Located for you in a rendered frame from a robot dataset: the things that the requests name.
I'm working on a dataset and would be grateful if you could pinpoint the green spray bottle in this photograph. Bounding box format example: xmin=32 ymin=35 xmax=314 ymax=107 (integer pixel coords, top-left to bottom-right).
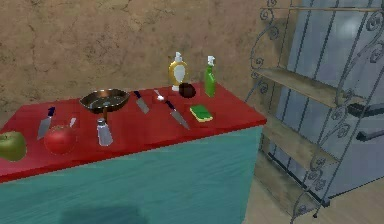
xmin=203 ymin=55 xmax=217 ymax=99

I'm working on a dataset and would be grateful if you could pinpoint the red tomato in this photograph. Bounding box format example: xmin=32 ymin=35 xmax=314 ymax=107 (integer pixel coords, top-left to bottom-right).
xmin=43 ymin=124 xmax=78 ymax=156

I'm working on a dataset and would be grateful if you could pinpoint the green apple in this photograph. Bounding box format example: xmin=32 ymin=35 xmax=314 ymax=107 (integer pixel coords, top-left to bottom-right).
xmin=0 ymin=130 xmax=28 ymax=163

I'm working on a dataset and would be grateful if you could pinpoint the short blue handled knife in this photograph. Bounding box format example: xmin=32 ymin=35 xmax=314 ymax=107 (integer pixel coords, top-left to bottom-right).
xmin=133 ymin=90 xmax=151 ymax=115

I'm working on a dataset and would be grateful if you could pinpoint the wrought iron wooden shelf rack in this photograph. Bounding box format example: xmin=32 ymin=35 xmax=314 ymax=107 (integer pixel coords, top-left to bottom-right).
xmin=245 ymin=0 xmax=384 ymax=224

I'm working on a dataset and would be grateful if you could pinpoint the green and yellow sponge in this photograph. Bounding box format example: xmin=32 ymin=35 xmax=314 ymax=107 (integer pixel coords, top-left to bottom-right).
xmin=189 ymin=104 xmax=214 ymax=123

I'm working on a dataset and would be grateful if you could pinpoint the dark frying pan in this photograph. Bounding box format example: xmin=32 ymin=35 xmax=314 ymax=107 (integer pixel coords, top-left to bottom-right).
xmin=78 ymin=88 xmax=131 ymax=122

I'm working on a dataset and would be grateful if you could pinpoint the teal counter with red top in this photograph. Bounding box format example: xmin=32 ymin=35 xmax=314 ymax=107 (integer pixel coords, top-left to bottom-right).
xmin=0 ymin=81 xmax=268 ymax=224

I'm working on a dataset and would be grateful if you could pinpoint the long blade kitchen knife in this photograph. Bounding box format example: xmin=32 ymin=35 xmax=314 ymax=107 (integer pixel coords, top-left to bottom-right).
xmin=164 ymin=99 xmax=191 ymax=131

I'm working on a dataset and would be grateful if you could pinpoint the grey fridge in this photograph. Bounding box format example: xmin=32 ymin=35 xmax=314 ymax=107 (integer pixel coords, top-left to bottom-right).
xmin=268 ymin=0 xmax=384 ymax=208

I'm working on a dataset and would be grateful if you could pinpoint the yellow soap dispenser bottle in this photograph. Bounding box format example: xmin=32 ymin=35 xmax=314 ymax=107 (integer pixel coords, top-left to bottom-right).
xmin=167 ymin=51 xmax=189 ymax=92

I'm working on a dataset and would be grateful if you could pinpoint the black fridge handle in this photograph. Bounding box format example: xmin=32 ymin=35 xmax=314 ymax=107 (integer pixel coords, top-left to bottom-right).
xmin=355 ymin=129 xmax=384 ymax=143
xmin=346 ymin=102 xmax=384 ymax=118

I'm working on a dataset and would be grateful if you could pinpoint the dark brown potato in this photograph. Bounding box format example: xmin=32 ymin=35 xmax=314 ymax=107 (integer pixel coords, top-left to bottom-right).
xmin=178 ymin=82 xmax=197 ymax=100

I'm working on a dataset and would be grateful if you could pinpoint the wide blade kitchen knife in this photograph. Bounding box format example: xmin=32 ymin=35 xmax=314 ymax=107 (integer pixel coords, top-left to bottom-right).
xmin=36 ymin=106 xmax=57 ymax=141

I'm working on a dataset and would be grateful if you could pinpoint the silver salt shaker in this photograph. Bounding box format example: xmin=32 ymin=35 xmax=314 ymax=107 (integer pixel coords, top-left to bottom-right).
xmin=96 ymin=117 xmax=114 ymax=147

